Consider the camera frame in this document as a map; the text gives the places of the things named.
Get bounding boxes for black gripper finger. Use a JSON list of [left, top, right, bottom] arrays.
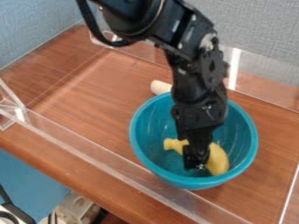
[[183, 126, 215, 170], [175, 119, 190, 140]]

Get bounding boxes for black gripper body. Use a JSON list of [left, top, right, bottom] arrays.
[[172, 87, 228, 129]]

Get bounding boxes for yellow toy banana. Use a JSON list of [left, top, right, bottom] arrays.
[[163, 138, 230, 176]]

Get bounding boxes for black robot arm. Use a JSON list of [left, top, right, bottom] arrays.
[[82, 0, 228, 169]]

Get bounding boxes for blue plastic bowl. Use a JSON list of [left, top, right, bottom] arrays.
[[130, 93, 259, 190]]

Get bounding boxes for white toy object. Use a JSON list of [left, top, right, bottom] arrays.
[[151, 80, 172, 95]]

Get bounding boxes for clear acrylic back barrier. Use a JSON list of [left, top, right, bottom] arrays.
[[88, 29, 299, 113]]

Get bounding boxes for clear acrylic barrier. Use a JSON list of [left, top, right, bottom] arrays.
[[88, 29, 299, 113], [0, 80, 251, 224]]

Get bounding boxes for clear acrylic front barrier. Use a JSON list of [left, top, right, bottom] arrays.
[[0, 80, 251, 224]]

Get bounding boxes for white power strip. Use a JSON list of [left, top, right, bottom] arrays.
[[47, 192, 100, 224]]

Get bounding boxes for black chair part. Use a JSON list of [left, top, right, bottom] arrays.
[[0, 185, 36, 224]]

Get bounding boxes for black cable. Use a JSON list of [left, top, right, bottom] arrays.
[[75, 0, 134, 48]]

